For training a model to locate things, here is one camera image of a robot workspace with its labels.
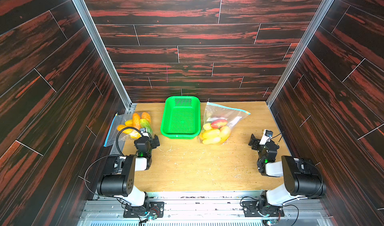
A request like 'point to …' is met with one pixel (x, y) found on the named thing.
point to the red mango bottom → (218, 123)
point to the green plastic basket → (181, 118)
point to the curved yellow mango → (211, 141)
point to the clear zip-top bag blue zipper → (132, 120)
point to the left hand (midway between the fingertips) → (149, 136)
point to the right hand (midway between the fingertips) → (263, 136)
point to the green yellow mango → (144, 124)
